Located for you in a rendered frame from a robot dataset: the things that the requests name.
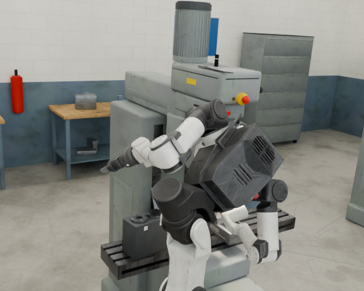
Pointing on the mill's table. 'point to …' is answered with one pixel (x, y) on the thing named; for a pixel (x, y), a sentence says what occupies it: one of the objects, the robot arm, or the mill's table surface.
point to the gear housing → (185, 101)
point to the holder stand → (143, 234)
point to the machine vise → (219, 231)
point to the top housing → (215, 81)
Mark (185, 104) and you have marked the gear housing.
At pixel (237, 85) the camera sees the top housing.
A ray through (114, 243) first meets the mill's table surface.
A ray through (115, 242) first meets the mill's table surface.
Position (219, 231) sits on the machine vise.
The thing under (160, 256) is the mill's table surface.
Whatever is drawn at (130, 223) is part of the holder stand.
